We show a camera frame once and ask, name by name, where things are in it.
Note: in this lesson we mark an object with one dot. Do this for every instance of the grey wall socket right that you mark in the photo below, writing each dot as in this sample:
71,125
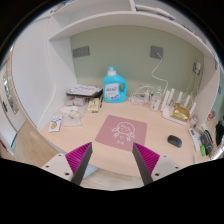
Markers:
156,52

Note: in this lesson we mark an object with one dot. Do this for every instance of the white overhead shelf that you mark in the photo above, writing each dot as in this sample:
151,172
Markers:
84,15

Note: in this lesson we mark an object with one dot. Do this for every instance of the white remote control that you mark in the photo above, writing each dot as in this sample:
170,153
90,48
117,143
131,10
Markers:
195,139

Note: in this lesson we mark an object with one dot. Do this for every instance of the grey wall socket left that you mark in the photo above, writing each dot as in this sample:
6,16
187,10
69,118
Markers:
81,52

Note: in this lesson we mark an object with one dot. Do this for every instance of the black bag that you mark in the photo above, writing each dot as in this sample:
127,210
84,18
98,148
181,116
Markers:
207,141

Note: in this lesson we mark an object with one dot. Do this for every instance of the blue detergent bottle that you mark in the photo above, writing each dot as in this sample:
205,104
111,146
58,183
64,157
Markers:
114,87

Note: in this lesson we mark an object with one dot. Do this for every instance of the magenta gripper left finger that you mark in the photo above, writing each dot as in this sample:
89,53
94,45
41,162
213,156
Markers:
78,160

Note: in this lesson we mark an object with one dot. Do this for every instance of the white yellow packet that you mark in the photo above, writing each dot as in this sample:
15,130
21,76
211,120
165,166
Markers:
55,123

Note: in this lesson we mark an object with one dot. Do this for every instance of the stack of books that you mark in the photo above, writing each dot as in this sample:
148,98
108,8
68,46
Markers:
81,90

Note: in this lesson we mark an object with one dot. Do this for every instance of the grey wall socket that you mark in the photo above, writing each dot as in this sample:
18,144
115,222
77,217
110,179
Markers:
81,52
156,52

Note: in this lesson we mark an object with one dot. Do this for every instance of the gold crumpled wrapper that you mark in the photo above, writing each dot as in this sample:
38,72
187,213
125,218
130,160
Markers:
180,113

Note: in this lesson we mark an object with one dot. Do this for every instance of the white wifi router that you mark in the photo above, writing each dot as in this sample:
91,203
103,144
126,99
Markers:
169,101

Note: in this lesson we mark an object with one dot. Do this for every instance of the clear plastic bag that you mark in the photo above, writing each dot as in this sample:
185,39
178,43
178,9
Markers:
72,115

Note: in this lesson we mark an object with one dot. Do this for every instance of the small white bottle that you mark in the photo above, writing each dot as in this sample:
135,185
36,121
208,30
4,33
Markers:
155,101

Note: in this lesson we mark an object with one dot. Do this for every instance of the pink mouse pad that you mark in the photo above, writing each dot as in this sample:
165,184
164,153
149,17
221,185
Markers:
122,133

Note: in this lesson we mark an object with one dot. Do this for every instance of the white power strip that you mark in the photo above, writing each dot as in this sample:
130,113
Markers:
139,99

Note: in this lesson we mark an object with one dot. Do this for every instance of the black computer mouse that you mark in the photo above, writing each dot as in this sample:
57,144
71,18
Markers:
174,141

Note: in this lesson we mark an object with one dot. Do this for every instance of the small yellow box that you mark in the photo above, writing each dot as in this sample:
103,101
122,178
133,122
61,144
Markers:
93,105

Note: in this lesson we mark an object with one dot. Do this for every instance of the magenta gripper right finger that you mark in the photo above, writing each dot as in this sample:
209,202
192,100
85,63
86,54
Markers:
146,160

